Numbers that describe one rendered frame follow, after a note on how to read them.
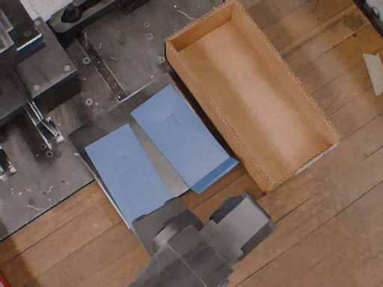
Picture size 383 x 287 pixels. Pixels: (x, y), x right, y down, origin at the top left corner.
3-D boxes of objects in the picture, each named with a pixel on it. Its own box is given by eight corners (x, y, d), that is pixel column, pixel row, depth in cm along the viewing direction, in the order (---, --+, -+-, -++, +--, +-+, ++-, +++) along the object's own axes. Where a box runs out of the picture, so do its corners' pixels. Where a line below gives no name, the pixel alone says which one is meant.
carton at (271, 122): (264, 197, 109) (270, 186, 101) (164, 60, 114) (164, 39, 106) (334, 148, 111) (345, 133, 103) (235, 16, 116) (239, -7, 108)
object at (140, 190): (139, 243, 104) (138, 240, 101) (84, 148, 107) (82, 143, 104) (184, 217, 105) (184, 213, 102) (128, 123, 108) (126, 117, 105)
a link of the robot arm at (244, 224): (232, 183, 91) (231, 166, 79) (281, 237, 89) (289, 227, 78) (158, 250, 90) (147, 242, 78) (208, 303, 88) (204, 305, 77)
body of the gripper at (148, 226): (176, 193, 95) (192, 209, 88) (211, 259, 98) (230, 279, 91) (130, 220, 94) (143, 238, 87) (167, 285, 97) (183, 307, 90)
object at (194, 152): (198, 198, 106) (198, 193, 103) (130, 113, 109) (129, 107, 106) (238, 167, 107) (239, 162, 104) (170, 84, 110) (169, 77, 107)
